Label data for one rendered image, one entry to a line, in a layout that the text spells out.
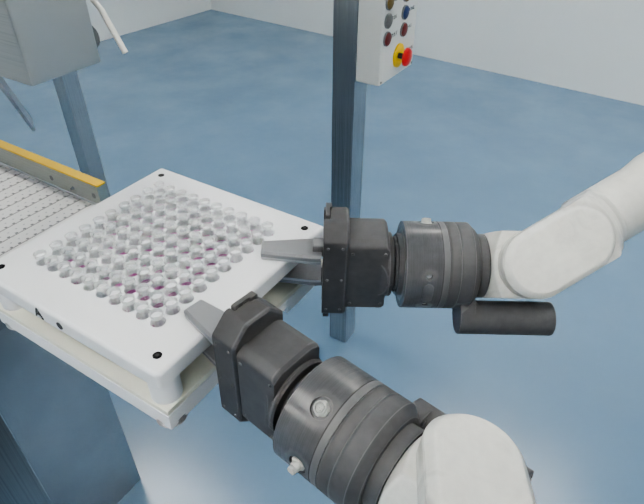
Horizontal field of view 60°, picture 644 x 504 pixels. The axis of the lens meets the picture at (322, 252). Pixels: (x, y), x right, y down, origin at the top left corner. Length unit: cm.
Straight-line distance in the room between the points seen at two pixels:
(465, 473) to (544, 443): 130
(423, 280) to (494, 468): 22
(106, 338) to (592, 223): 44
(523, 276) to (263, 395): 26
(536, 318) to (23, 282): 49
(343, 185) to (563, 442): 89
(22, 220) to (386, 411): 67
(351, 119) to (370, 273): 82
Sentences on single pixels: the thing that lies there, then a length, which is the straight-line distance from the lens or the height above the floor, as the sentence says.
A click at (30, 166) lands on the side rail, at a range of 102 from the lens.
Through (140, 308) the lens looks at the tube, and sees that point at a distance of 52.
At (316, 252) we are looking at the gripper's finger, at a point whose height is 96.
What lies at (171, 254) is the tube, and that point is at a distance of 57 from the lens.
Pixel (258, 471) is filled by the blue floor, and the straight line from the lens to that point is 151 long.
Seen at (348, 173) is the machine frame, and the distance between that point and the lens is 139.
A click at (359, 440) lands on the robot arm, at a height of 97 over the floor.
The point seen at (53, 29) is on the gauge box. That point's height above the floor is 110.
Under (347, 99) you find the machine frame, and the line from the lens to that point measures 131.
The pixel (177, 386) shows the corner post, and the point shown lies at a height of 92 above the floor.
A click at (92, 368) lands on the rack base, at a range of 55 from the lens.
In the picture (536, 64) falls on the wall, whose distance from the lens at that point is 391.
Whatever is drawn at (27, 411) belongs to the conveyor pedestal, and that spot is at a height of 45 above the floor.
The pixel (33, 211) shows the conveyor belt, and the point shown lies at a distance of 94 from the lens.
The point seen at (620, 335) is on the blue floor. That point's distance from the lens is 203.
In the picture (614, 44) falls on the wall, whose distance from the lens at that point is 377.
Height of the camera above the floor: 129
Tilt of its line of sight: 38 degrees down
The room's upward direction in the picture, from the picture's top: straight up
